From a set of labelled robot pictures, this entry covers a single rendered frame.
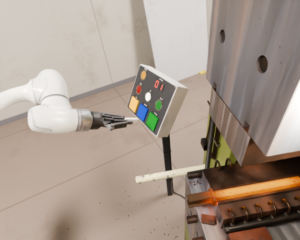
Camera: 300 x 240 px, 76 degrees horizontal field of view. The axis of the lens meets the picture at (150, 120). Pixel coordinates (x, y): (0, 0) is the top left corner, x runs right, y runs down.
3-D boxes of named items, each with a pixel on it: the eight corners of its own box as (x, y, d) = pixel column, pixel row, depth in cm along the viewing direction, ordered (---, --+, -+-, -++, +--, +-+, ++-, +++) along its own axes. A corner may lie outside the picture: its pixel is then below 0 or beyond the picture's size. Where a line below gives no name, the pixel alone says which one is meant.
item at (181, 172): (136, 186, 118) (135, 181, 115) (136, 178, 122) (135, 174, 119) (206, 174, 119) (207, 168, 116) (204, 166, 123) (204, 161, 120)
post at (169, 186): (167, 195, 173) (158, 95, 104) (167, 192, 176) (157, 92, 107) (172, 195, 173) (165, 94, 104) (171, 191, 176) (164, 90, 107)
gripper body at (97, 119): (84, 123, 83) (104, 123, 89) (90, 133, 77) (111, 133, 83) (87, 107, 80) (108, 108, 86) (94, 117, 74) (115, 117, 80)
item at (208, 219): (214, 217, 69) (215, 215, 68) (214, 225, 67) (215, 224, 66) (201, 215, 70) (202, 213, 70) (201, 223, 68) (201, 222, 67)
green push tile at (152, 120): (153, 131, 98) (157, 118, 95) (145, 124, 103) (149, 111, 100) (155, 131, 99) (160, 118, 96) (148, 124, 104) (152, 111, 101)
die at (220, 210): (220, 228, 66) (224, 218, 61) (201, 178, 81) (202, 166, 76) (336, 207, 67) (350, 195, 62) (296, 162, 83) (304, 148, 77)
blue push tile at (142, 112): (142, 121, 105) (147, 109, 102) (136, 115, 110) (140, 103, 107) (145, 121, 106) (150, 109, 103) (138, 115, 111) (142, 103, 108)
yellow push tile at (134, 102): (134, 112, 111) (138, 101, 108) (128, 106, 117) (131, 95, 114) (136, 112, 113) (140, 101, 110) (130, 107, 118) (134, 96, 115)
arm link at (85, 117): (75, 136, 73) (91, 135, 77) (80, 115, 70) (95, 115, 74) (70, 124, 80) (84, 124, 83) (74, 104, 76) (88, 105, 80)
